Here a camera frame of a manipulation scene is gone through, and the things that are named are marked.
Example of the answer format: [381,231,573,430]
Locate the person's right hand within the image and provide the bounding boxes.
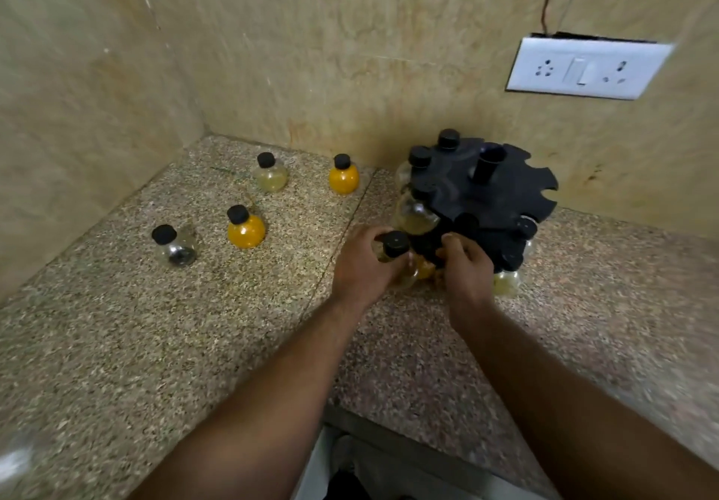
[436,232,499,339]

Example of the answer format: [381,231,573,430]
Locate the person's left hand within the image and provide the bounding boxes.
[331,225,416,314]

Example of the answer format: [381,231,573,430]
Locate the black revolving spice rack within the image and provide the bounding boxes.
[407,136,559,277]

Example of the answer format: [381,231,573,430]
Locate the person's left forearm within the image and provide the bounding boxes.
[128,291,367,500]

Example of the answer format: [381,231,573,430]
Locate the person's right forearm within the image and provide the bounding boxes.
[448,306,719,500]

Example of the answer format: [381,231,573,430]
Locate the clear jar yellow powder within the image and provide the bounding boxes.
[328,153,361,196]
[226,204,266,250]

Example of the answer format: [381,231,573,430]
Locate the clear jar pale yellow contents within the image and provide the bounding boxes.
[253,152,289,194]

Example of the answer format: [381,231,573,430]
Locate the person's light grey clothing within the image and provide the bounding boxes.
[292,426,548,500]

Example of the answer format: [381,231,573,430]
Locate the clear jar dark contents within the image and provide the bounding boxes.
[151,224,198,268]

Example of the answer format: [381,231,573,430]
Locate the white wall switch socket board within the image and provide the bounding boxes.
[506,33,675,101]

